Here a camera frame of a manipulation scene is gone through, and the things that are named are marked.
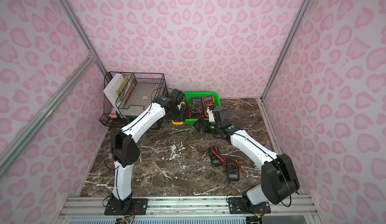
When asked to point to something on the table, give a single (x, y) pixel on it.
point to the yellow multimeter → (180, 121)
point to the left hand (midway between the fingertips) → (180, 115)
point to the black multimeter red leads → (216, 158)
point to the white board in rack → (110, 91)
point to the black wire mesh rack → (125, 94)
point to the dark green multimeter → (196, 108)
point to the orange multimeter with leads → (207, 101)
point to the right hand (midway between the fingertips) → (199, 125)
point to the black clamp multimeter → (233, 170)
